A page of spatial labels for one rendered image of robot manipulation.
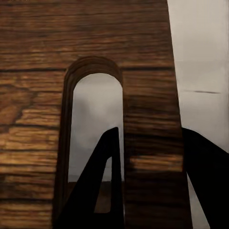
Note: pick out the cutting board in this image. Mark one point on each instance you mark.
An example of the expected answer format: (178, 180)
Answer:
(46, 48)

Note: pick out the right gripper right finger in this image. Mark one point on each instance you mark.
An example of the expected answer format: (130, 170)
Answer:
(208, 169)

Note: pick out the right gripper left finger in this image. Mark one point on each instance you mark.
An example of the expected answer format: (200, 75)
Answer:
(78, 212)

